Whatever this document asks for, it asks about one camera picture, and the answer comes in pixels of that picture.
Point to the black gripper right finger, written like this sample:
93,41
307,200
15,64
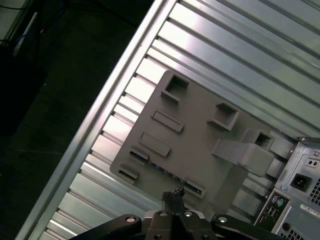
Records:
192,227

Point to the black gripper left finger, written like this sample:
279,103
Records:
160,225

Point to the grey parts rack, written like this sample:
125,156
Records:
195,140

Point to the black PC case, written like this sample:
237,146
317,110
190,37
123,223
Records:
297,220

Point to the grey power supply unit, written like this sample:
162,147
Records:
301,181

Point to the white slim bar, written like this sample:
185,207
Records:
26,32

